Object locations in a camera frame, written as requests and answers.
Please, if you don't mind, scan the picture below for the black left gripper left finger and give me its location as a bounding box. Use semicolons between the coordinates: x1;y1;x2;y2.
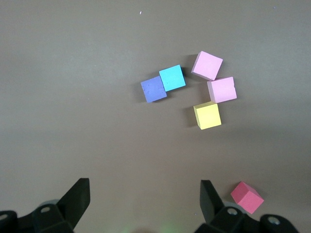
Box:
0;178;91;233

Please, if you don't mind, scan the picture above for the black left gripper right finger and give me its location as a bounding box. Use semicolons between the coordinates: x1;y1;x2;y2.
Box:
194;179;298;233

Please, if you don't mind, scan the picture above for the red foam cube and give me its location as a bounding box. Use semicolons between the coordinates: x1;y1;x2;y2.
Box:
230;181;265;215

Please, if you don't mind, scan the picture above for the yellow foam cube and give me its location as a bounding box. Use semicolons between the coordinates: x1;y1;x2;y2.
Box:
193;101;222;131

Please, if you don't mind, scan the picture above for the pink foam cube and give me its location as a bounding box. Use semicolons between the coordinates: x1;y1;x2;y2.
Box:
207;76;238;103
191;50;224;81

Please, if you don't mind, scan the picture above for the brown table mat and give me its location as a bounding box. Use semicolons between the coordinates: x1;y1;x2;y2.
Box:
0;0;311;233

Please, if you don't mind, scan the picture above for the purple foam cube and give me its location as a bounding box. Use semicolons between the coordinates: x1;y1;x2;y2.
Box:
140;75;168;103

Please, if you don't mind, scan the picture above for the cyan foam cube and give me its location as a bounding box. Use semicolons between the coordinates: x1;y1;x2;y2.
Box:
159;64;187;92

